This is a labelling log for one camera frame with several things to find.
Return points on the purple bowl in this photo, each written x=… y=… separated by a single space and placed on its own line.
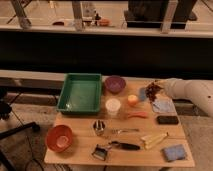
x=115 y=84

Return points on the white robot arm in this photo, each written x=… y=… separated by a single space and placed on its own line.
x=199 y=92

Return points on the orange bowl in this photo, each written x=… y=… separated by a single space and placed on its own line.
x=59 y=138

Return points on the light blue cloth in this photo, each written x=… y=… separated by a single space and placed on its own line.
x=163 y=106

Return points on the metal spoon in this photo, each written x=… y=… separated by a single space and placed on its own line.
x=119 y=131

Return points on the dark red grape bunch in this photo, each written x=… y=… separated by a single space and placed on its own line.
x=151 y=90

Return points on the orange carrot toy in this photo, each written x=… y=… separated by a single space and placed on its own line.
x=137 y=114

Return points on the yellow banana toy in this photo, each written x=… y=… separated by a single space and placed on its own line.
x=153 y=139

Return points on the green plastic tray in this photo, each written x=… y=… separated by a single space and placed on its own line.
x=80 y=94

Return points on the orange yellow ball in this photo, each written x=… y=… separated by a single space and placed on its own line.
x=132 y=100

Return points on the small metal grater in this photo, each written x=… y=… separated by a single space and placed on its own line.
x=100 y=153

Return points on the black rectangular phone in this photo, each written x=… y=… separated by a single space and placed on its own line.
x=168 y=120

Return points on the metal cup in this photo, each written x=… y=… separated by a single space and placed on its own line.
x=99 y=127

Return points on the white plastic cup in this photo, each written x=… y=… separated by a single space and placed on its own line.
x=113 y=106

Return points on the blue sponge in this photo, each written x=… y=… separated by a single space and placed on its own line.
x=175 y=152

